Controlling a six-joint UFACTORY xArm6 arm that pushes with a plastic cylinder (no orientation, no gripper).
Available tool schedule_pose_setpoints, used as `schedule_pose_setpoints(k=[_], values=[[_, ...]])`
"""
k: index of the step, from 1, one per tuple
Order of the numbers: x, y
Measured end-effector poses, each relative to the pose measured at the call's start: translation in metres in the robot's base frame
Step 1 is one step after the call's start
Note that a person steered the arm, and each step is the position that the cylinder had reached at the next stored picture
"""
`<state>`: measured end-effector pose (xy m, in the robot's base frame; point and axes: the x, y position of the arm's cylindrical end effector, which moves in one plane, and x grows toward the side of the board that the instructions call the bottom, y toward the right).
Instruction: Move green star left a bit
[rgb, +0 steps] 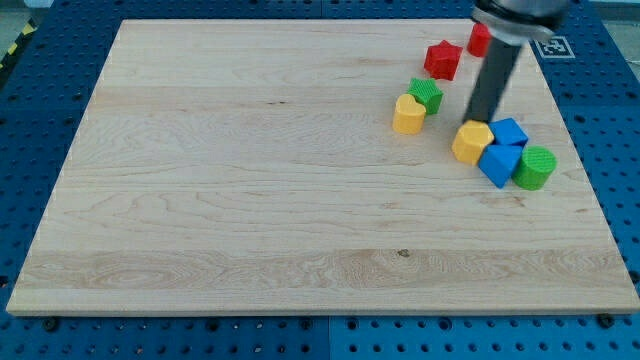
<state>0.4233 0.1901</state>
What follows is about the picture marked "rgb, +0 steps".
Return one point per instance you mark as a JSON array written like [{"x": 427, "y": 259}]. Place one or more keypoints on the blue triangle block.
[{"x": 498, "y": 162}]

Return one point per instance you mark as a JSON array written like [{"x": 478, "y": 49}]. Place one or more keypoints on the yellow hexagon block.
[{"x": 471, "y": 139}]

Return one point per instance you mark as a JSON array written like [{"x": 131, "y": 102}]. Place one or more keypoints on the green cylinder block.
[{"x": 536, "y": 165}]

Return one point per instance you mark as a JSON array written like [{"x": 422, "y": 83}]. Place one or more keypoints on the blue cube block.
[{"x": 508, "y": 132}]

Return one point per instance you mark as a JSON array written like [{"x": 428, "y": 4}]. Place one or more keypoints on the yellow heart block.
[{"x": 408, "y": 115}]

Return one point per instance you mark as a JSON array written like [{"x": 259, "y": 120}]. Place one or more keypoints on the black bolt front left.
[{"x": 50, "y": 324}]

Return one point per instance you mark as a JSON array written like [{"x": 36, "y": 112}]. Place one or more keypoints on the white fiducial marker tag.
[{"x": 557, "y": 47}]

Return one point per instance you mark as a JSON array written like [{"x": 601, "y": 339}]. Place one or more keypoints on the red cylinder block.
[{"x": 479, "y": 40}]

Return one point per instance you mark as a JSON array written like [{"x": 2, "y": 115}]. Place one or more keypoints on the red star block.
[{"x": 441, "y": 60}]

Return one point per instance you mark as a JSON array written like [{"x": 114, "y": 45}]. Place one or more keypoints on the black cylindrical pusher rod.
[{"x": 492, "y": 80}]

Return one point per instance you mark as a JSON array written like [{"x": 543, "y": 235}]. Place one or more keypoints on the green star block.
[{"x": 427, "y": 93}]

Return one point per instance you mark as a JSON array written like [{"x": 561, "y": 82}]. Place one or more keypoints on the black bolt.
[
  {"x": 50, "y": 324},
  {"x": 605, "y": 321}
]

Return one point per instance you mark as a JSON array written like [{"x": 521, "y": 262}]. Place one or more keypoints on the large wooden board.
[{"x": 237, "y": 167}]

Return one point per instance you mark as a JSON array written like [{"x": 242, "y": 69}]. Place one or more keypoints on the black bolt front right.
[{"x": 605, "y": 321}]

